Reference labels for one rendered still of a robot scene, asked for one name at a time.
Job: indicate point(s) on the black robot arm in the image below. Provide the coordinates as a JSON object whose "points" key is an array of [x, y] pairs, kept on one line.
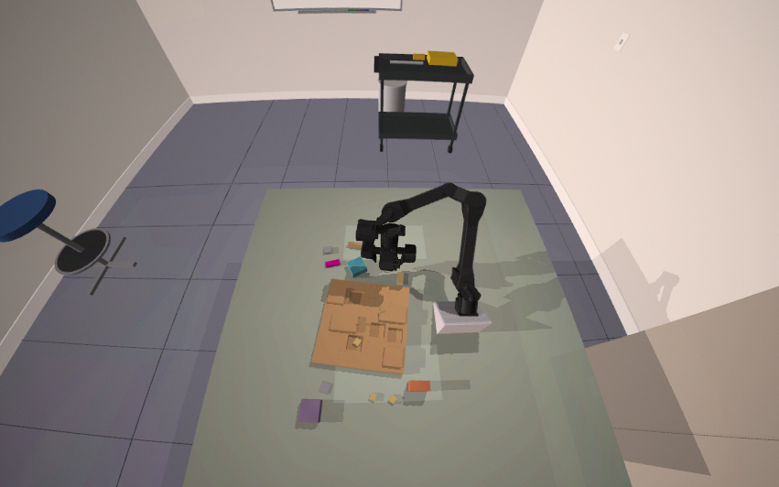
{"points": [[472, 203]]}

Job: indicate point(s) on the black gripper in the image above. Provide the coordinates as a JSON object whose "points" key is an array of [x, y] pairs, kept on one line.
{"points": [[409, 252]]}

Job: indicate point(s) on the teal block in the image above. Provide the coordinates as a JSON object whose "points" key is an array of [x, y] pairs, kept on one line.
{"points": [[357, 266]]}

